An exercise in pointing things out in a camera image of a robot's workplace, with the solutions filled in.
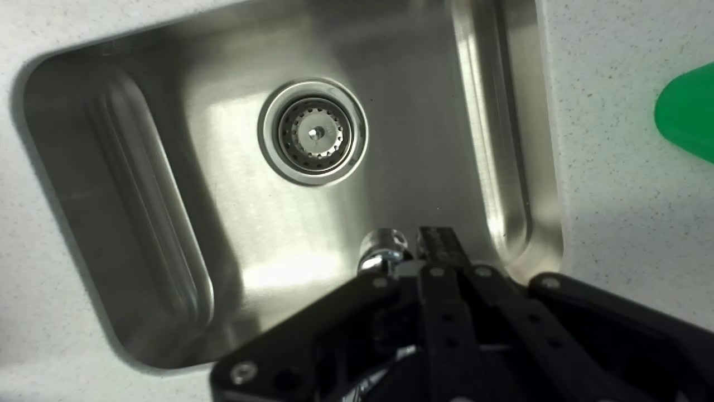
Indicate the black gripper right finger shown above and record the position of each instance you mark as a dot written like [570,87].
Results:
[597,346]

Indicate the chrome sink faucet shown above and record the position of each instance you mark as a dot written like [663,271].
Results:
[381,250]

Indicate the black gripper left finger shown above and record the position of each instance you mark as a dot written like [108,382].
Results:
[391,335]

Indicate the metal sink drain strainer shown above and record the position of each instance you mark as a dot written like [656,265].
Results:
[312,133]

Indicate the stainless steel sink basin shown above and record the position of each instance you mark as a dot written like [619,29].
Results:
[215,173]

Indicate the green plastic cup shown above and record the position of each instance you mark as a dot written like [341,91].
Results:
[684,113]

